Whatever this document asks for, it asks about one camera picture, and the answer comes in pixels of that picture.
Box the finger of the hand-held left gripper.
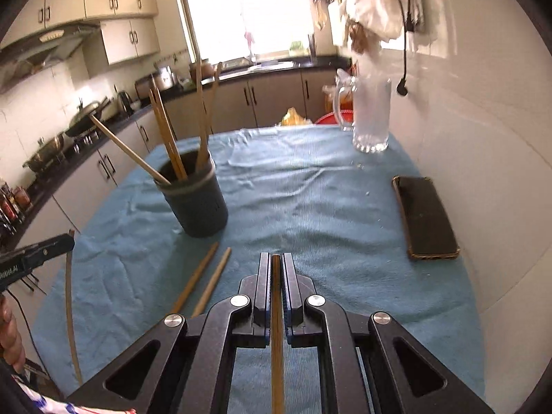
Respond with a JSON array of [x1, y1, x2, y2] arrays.
[[21, 233, 75, 273]]

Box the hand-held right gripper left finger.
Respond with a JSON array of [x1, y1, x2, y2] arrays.
[[65, 254, 273, 414]]

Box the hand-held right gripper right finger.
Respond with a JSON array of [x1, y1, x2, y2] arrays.
[[282, 254, 494, 414]]

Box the long bamboo chopstick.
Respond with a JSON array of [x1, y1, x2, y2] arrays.
[[195, 58, 208, 172], [148, 90, 182, 180], [153, 87, 188, 179], [271, 255, 285, 414], [89, 114, 172, 186], [191, 247, 233, 317], [169, 241, 220, 315], [64, 229, 83, 386], [203, 62, 224, 169]]

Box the dark grey utensil holder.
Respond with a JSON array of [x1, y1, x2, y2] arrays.
[[155, 151, 228, 239]]

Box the person's left hand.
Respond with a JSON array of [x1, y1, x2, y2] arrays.
[[0, 295, 27, 372]]

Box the condiment bottles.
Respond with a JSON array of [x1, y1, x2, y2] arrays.
[[0, 179, 33, 234]]

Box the blue tablecloth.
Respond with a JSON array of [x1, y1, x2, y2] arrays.
[[32, 124, 486, 414]]

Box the steel pot with lid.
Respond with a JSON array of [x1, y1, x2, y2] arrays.
[[22, 136, 65, 173]]

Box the gas stove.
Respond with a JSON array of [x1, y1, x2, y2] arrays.
[[30, 114, 126, 177]]

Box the person's patterned clothing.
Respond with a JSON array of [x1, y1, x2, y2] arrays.
[[0, 364, 139, 414]]

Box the black wok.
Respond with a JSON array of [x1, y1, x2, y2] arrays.
[[65, 99, 113, 138]]

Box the black smartphone in clear case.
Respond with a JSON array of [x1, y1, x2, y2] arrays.
[[391, 175, 461, 262]]

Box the yellow plastic bag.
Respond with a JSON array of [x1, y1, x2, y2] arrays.
[[282, 107, 312, 127]]

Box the red plastic basin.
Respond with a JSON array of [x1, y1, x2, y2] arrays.
[[313, 111, 355, 127]]

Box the cream kitchen base cabinets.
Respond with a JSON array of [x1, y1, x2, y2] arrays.
[[13, 66, 346, 294]]

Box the clear glass mug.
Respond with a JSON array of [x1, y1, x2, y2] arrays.
[[333, 73, 392, 153]]

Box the steel range hood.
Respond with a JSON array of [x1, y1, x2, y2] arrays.
[[0, 23, 102, 93]]

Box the black kitchen countertop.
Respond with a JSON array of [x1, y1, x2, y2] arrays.
[[0, 54, 350, 251]]

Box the brown cooking pot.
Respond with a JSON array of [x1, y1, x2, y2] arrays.
[[189, 58, 214, 79]]

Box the kitchen window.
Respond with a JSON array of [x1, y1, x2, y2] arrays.
[[172, 0, 320, 63]]

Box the hanging plastic bags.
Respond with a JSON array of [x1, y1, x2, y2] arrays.
[[317, 0, 408, 55]]

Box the black power plug cable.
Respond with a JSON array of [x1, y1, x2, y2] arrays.
[[390, 0, 417, 96]]

